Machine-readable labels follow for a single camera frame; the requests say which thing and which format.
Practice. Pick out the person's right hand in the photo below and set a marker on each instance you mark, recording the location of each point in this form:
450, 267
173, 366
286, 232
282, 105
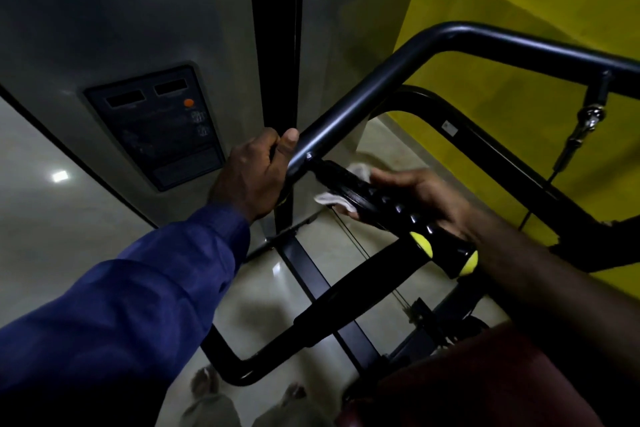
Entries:
430, 196

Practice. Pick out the person's left hand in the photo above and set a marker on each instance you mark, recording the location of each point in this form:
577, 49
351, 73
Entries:
255, 176

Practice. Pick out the white cleaning wipe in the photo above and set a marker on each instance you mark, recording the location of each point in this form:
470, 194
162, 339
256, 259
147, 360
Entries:
327, 199

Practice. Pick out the grey weight machine maroon seat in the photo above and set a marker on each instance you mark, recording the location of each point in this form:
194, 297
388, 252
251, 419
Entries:
100, 1

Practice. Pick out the person's right forearm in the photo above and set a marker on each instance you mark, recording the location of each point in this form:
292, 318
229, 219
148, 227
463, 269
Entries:
550, 281

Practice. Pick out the person's blue shirt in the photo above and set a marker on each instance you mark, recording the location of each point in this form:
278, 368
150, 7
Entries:
100, 321

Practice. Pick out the maroon back pad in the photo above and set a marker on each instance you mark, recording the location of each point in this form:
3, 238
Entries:
475, 381

